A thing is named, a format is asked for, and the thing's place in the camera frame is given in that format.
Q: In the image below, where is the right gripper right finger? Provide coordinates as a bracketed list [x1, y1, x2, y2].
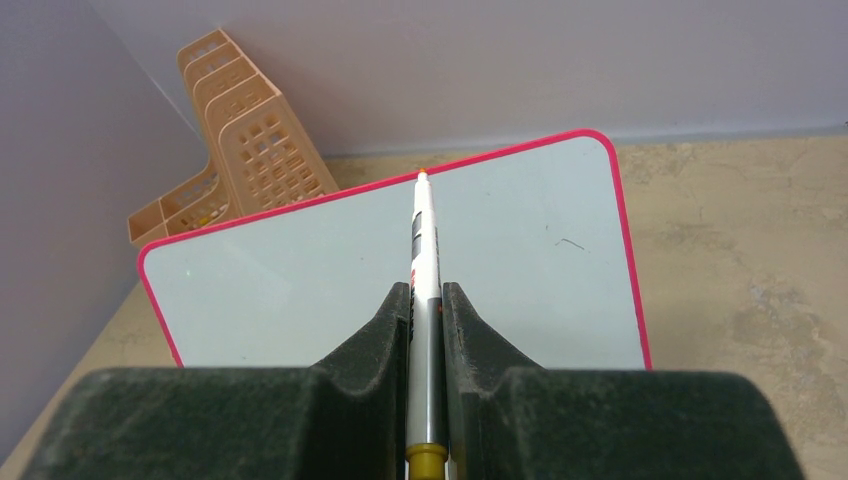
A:
[442, 282, 803, 479]

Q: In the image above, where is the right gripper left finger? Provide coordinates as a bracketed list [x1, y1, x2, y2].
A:
[22, 283, 409, 479]

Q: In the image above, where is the white marker pen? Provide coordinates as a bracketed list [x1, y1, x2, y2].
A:
[406, 171, 448, 447]

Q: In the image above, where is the yellow marker cap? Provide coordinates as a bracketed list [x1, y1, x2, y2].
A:
[405, 443, 449, 480]

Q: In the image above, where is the pink framed whiteboard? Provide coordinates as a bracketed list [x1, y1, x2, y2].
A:
[138, 129, 651, 369]

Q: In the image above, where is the orange plastic file organizer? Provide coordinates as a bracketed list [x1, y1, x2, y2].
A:
[127, 29, 339, 248]

